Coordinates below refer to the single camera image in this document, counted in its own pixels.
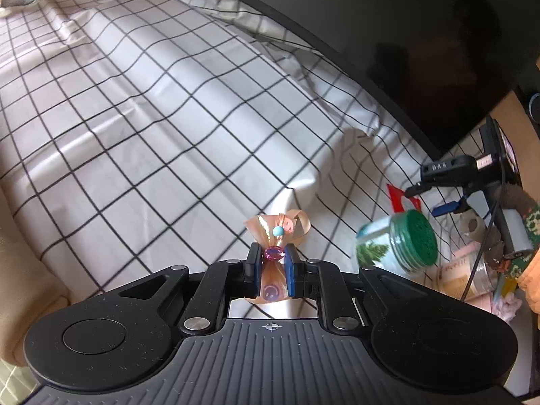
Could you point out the pink cardboard box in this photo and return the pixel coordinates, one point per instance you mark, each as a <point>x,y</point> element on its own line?
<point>455,270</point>

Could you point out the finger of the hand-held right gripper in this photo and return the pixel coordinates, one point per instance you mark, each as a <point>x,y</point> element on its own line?
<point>447,208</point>
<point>415,189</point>

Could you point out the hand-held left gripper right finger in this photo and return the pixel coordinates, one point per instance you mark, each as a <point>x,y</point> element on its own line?
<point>290,272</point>

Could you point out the person's right hand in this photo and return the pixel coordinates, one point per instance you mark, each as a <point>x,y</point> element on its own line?
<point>519,198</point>

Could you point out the dark round object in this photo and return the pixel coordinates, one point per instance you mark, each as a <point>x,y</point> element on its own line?
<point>535,105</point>

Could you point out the black computer monitor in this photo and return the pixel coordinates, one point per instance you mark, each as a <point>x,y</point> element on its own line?
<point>400,29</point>

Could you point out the tree print packet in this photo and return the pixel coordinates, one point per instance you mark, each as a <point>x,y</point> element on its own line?
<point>373,249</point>

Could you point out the red and white packet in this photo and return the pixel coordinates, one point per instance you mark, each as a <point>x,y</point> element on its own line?
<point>396,198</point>

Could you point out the peach beaded hair bow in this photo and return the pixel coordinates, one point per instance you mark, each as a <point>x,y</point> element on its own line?
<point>274,228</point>

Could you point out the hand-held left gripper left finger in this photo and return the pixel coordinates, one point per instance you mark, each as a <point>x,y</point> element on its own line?
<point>254,270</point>

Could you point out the green glass jar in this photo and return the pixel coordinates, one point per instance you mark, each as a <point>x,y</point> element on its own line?
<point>415,238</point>

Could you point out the pink fluffy item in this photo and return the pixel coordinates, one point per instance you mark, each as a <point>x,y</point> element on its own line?
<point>506,308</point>

